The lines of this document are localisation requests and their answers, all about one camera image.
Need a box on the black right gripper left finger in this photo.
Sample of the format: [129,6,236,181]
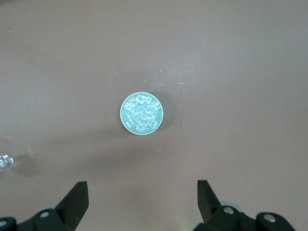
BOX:
[0,181,89,231]

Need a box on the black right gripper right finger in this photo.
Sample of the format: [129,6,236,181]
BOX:
[193,180,295,231]

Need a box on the clear stemmed wine glass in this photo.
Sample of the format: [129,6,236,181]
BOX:
[0,153,14,172]

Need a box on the pile of clear ice cubes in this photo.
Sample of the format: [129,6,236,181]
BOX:
[124,94,161,134]

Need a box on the mint green round bowl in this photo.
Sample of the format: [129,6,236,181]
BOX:
[119,91,164,135]

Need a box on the brown table mat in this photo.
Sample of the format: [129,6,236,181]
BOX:
[0,0,308,231]

